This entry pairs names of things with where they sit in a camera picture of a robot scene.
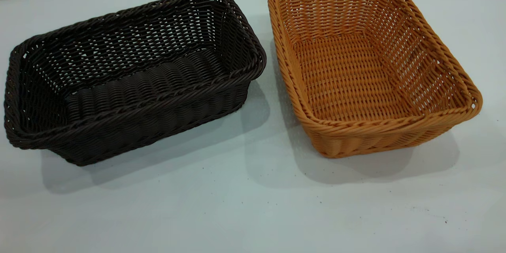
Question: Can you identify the orange wicker basket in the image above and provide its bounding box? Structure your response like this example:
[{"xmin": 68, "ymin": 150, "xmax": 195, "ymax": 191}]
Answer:
[{"xmin": 267, "ymin": 0, "xmax": 483, "ymax": 159}]

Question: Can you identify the black wicker basket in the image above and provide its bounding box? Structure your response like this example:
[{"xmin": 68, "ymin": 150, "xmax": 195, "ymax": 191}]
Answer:
[{"xmin": 3, "ymin": 0, "xmax": 267, "ymax": 166}]

